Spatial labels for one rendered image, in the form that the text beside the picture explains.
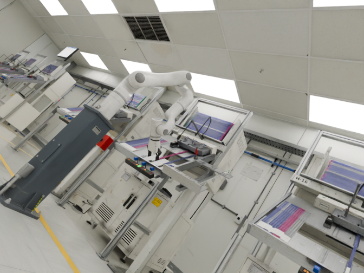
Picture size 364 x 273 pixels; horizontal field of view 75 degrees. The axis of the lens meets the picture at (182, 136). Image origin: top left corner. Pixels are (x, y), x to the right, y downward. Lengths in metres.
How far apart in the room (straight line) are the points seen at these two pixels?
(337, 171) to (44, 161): 2.05
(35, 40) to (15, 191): 9.05
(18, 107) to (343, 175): 5.79
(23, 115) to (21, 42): 4.49
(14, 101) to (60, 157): 4.64
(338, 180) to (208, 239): 2.09
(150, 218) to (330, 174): 1.47
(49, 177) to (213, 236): 2.59
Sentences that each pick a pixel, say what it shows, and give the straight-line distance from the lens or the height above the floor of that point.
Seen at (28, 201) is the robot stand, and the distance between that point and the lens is 1.63.
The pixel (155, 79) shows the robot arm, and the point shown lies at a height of 1.16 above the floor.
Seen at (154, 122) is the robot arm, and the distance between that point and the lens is 1.75.
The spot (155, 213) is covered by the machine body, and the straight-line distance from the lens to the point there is 2.13.
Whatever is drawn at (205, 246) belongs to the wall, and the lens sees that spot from 3.66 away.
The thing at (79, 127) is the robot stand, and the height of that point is 0.55.
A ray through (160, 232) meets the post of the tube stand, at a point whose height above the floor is 0.36.
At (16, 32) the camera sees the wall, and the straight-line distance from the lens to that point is 10.27.
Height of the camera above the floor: 0.42
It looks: 19 degrees up
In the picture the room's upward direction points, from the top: 39 degrees clockwise
